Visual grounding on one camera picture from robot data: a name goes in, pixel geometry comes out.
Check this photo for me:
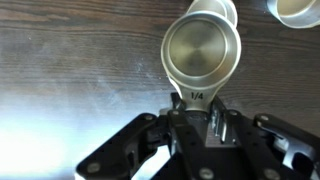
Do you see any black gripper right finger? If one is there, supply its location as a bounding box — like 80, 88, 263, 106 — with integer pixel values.
209, 96, 320, 180

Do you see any quarter cup steel measuring cup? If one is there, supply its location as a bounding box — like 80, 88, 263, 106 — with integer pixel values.
160, 10, 242, 114

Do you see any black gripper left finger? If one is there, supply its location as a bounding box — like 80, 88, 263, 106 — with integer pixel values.
75, 93, 208, 180

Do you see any largest steel measuring cup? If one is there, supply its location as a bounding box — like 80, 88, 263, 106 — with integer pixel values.
265, 0, 320, 30

